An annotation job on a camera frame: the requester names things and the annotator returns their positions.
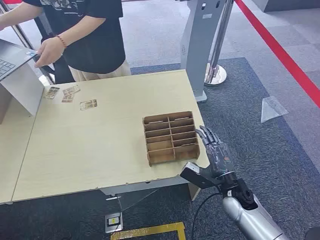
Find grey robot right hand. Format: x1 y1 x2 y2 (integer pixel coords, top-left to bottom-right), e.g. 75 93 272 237
195 125 237 182

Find person's left hand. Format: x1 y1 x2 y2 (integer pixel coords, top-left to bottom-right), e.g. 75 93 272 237
34 36 66 69

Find wooden slotted card organizer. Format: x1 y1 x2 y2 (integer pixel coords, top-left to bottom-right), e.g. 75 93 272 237
143 110 201 167

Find person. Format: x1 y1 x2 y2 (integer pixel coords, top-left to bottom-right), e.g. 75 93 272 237
0 0 132 83

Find black office chair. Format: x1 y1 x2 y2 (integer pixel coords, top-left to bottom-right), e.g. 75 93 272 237
35 16 75 85

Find grey laptop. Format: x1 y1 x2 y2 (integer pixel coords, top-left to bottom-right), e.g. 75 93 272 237
0 39 38 82

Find white laptop riser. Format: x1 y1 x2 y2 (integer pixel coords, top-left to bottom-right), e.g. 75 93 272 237
0 62 45 125

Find clear plastic sheet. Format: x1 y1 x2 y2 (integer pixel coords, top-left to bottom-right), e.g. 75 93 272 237
260 96 289 124
106 189 158 213

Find pale wooden desk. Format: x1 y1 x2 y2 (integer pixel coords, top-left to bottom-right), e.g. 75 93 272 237
0 96 38 205
11 69 211 203

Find grey kiosk stand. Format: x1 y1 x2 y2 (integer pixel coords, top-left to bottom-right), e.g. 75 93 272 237
180 0 227 103

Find red barrier belt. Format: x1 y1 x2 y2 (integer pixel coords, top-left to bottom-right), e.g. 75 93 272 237
234 0 320 110

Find metal floor socket box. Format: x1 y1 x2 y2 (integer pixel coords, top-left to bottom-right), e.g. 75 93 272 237
105 211 124 234

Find grey cabinet base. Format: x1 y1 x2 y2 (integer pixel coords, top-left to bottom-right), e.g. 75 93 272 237
252 0 320 13

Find red bead bracelet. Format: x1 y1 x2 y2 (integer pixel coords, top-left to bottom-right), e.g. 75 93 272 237
55 34 68 50

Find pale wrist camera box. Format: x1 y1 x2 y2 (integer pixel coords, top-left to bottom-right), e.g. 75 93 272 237
180 161 220 190

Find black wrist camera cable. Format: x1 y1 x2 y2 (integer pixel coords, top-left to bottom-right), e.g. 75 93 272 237
191 192 223 240

